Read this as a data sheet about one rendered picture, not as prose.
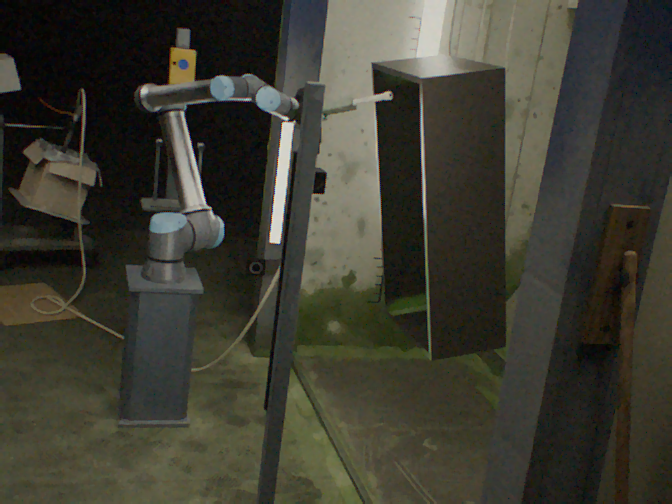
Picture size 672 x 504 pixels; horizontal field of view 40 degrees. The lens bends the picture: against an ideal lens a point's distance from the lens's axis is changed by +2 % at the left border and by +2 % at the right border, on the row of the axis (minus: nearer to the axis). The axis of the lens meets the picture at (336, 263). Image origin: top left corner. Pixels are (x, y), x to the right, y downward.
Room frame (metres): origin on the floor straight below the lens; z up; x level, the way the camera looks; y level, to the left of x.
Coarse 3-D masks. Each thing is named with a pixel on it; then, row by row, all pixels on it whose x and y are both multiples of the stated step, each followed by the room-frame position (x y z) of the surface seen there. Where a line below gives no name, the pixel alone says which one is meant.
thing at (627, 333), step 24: (624, 264) 1.78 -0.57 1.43; (624, 288) 1.76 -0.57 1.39; (624, 312) 1.75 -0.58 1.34; (624, 336) 1.74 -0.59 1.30; (624, 360) 1.73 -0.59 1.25; (624, 384) 1.72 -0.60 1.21; (624, 408) 1.71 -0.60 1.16; (624, 432) 1.70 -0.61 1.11; (624, 456) 1.69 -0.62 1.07; (624, 480) 1.68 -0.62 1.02
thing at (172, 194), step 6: (180, 30) 4.59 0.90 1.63; (186, 30) 4.61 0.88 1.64; (180, 36) 4.60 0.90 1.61; (186, 36) 4.60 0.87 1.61; (180, 42) 4.60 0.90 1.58; (186, 42) 4.60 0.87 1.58; (168, 162) 4.63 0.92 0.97; (168, 168) 4.60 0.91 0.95; (168, 174) 4.60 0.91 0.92; (168, 180) 4.59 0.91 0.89; (168, 186) 4.59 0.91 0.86; (174, 186) 4.60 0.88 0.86; (168, 192) 4.59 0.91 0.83; (174, 192) 4.60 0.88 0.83; (168, 198) 4.59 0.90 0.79; (174, 198) 4.60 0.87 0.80
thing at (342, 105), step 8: (376, 96) 3.73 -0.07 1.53; (384, 96) 3.70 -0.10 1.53; (328, 104) 3.84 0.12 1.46; (336, 104) 3.82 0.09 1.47; (344, 104) 3.79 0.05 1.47; (352, 104) 3.78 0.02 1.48; (328, 112) 3.84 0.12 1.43; (336, 112) 3.84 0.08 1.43; (320, 136) 3.84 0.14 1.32; (320, 144) 3.84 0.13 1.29
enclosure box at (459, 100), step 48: (432, 96) 3.58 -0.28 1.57; (480, 96) 3.65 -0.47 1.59; (384, 144) 4.17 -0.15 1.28; (432, 144) 3.59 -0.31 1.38; (480, 144) 3.66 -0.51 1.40; (384, 192) 4.18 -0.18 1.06; (432, 192) 3.60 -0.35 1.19; (480, 192) 3.67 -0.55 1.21; (384, 240) 4.19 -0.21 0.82; (432, 240) 3.62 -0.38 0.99; (480, 240) 3.68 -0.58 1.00; (384, 288) 4.19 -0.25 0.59; (432, 288) 3.63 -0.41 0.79; (480, 288) 3.70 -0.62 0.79; (432, 336) 3.64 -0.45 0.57; (480, 336) 3.71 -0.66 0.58
